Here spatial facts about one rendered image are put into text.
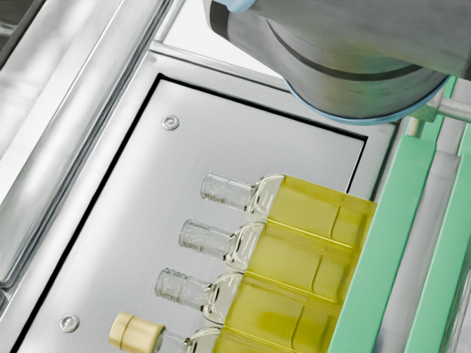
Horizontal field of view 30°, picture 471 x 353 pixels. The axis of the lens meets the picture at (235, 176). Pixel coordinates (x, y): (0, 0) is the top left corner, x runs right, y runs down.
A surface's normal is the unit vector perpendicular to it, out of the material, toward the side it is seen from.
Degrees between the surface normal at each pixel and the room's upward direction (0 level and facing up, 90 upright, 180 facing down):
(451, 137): 90
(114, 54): 90
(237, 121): 90
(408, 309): 90
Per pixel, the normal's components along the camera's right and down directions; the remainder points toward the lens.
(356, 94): -0.18, 0.98
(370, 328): -0.01, -0.51
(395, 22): -0.38, 0.79
